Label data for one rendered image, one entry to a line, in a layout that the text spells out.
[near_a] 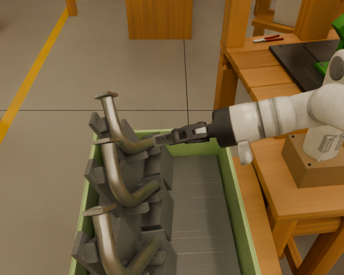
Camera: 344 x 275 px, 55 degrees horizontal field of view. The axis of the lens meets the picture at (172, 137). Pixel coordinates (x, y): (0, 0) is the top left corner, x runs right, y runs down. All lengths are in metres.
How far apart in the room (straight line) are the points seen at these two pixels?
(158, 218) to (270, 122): 0.42
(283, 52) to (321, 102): 1.07
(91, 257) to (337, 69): 0.70
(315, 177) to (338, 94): 0.52
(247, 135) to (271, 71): 0.94
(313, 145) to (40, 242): 1.52
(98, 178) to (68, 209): 1.40
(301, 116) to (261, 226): 0.49
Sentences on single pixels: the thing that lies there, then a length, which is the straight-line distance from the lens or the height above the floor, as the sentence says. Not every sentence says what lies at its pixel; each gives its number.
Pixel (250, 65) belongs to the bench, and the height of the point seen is 0.88.
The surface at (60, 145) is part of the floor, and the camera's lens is 2.47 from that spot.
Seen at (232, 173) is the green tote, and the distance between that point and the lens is 0.93.
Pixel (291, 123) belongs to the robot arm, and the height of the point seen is 1.29.
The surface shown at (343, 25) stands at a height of 1.12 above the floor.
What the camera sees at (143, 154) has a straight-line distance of 0.89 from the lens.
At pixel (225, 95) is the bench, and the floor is 0.59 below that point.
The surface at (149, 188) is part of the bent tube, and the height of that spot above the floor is 1.00.
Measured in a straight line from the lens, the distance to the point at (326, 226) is 1.21.
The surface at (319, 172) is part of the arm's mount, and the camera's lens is 1.06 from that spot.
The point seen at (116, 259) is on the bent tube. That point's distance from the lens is 0.61.
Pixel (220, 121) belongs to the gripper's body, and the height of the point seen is 1.28.
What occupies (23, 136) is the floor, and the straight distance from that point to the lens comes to 2.64.
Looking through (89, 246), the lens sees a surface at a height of 1.14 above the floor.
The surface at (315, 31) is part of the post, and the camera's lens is 1.82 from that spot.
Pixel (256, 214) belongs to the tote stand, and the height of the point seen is 0.79.
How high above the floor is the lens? 1.67
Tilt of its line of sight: 44 degrees down
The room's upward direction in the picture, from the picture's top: straight up
